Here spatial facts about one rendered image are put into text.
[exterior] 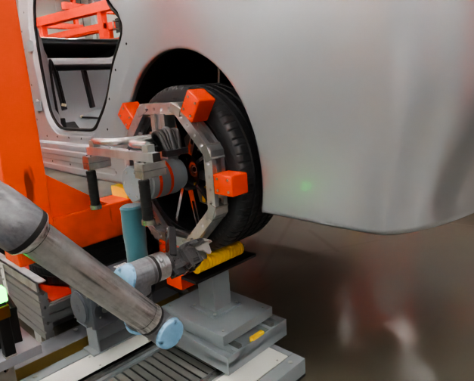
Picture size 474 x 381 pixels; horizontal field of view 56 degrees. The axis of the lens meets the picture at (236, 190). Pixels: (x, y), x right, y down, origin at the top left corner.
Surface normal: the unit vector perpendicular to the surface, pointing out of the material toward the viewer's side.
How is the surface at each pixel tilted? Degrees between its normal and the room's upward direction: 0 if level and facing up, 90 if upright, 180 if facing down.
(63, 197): 90
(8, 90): 90
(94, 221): 90
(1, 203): 49
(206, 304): 90
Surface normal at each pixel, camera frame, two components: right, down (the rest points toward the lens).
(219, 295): 0.72, 0.11
